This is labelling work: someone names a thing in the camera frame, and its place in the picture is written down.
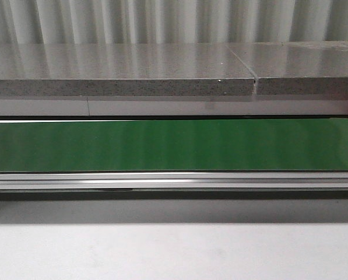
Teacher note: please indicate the green conveyor belt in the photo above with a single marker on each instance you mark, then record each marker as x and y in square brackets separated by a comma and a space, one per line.
[175, 145]

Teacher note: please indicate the grey granite countertop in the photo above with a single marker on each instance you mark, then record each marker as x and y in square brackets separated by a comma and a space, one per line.
[191, 79]

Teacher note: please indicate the grey pleated curtain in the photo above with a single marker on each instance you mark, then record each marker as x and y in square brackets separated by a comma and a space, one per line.
[78, 22]

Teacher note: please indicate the aluminium conveyor frame rail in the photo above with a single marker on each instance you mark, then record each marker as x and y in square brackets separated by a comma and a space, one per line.
[181, 185]

